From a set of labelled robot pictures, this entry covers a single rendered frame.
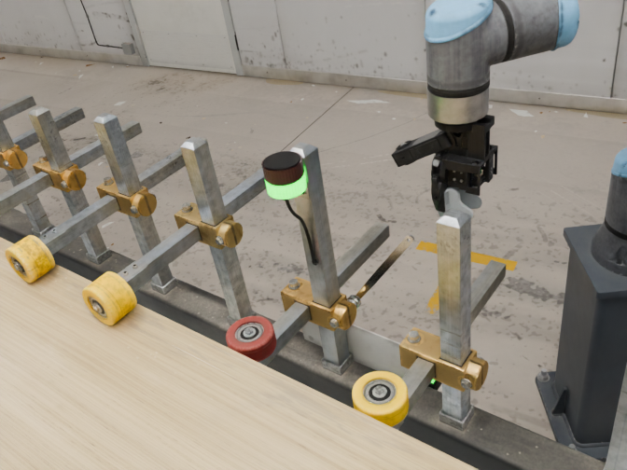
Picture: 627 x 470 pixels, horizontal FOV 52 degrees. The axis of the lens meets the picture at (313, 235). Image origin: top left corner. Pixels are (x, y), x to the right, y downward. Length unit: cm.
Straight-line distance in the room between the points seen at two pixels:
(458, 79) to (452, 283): 29
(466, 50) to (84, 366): 77
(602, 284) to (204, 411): 98
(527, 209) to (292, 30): 205
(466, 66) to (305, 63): 339
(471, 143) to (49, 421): 76
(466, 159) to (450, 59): 17
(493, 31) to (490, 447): 65
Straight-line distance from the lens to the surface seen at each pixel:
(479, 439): 115
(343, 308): 113
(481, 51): 94
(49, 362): 117
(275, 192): 94
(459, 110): 96
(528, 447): 115
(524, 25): 97
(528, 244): 269
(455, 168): 102
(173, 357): 108
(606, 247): 164
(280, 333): 112
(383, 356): 120
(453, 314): 97
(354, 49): 407
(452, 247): 89
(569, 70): 367
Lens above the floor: 163
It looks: 35 degrees down
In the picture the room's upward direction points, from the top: 10 degrees counter-clockwise
